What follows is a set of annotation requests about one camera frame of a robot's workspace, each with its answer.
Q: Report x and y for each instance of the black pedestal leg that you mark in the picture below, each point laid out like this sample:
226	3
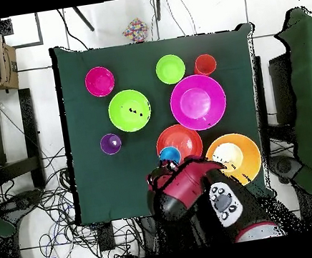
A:
283	166
19	202

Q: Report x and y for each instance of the large green bowl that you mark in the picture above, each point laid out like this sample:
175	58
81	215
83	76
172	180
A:
125	119

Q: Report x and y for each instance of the black metal frame stand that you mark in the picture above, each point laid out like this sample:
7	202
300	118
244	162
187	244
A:
283	89
31	139

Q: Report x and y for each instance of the red-orange bowl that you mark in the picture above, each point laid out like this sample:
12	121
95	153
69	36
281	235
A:
180	139

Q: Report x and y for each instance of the purple cup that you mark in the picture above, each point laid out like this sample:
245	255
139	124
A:
111	144

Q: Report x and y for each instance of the black power strip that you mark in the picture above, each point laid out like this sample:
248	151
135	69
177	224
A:
106	237

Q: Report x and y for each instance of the large pink bowl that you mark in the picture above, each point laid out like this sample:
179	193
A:
198	102

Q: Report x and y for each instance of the red-orange cup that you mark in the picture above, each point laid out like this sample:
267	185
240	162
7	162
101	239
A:
205	65

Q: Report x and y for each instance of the thin black square frame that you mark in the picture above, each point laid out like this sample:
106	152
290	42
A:
27	45

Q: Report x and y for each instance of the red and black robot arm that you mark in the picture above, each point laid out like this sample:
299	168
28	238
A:
182	185

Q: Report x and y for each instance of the large orange bowl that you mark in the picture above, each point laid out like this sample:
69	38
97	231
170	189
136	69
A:
248	149

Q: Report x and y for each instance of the black tripod leg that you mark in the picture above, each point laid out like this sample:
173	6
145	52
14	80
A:
157	7
83	19

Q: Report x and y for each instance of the dark green table cloth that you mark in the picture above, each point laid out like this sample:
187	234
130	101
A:
95	187

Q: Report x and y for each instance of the small pink bowl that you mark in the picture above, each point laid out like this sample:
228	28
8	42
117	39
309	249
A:
99	81

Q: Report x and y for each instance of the colourful patterned box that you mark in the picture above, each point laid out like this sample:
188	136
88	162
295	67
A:
135	31

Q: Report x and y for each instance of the blue cup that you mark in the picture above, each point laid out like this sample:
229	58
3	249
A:
170	154

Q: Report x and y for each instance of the small green bowl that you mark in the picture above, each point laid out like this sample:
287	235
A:
170	69

